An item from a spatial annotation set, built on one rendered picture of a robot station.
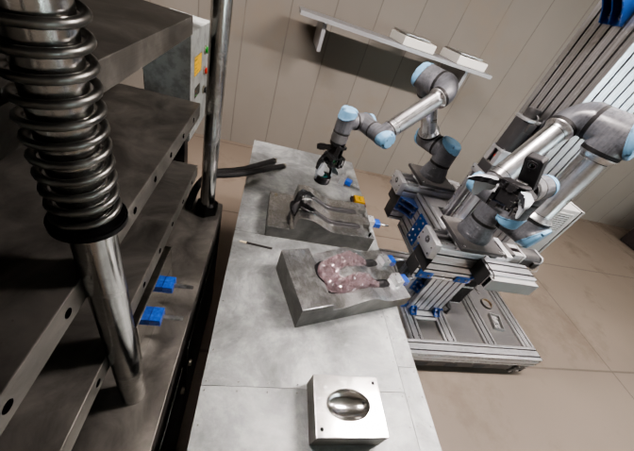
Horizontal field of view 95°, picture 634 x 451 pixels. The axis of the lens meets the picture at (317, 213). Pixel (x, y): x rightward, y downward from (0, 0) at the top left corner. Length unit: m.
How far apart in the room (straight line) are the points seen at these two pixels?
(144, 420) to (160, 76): 1.05
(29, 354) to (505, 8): 3.90
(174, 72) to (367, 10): 2.40
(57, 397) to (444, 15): 3.61
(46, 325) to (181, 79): 0.93
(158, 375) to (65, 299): 0.52
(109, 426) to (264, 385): 0.37
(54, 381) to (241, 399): 0.43
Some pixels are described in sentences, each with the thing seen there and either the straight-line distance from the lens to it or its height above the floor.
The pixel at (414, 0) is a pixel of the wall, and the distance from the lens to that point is 3.46.
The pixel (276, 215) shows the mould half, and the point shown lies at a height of 0.86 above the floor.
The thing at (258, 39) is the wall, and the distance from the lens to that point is 3.31.
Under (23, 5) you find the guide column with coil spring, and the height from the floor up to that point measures 1.64.
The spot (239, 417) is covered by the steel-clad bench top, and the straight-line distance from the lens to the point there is 0.96.
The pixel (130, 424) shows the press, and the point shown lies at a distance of 0.98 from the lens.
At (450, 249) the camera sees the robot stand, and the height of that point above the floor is 0.98.
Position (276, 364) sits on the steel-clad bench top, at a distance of 1.01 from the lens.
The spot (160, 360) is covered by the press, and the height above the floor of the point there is 0.78.
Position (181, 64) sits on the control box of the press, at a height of 1.36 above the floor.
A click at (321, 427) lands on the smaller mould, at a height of 0.86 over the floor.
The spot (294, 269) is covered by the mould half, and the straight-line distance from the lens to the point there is 1.08.
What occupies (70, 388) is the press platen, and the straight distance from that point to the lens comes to 0.76.
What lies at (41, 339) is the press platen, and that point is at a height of 1.29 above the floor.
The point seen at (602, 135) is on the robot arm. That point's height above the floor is 1.61.
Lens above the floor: 1.72
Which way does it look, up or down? 37 degrees down
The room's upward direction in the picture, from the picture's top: 21 degrees clockwise
